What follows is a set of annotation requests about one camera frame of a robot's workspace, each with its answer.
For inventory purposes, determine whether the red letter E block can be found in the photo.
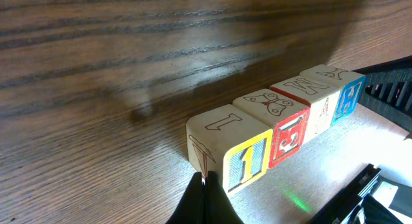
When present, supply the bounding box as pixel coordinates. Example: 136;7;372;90
232;89;310;169

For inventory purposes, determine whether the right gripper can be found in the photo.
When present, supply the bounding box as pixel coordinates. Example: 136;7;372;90
309;164;411;224

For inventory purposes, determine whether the beige gnome picture block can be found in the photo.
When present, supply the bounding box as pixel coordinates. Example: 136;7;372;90
270;76;340;144

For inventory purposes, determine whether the yellow letter I block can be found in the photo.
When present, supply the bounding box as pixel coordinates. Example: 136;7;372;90
186;104;273;196

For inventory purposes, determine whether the beige blue-sided H block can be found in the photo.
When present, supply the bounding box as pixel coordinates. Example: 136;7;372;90
300;64;366;126

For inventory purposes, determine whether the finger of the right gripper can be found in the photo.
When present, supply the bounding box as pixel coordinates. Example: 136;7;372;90
356;56;412;132

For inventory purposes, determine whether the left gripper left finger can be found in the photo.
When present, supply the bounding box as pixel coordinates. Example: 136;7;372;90
166;172;204;224

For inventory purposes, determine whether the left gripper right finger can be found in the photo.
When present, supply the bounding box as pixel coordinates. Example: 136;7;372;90
204;171;243;224

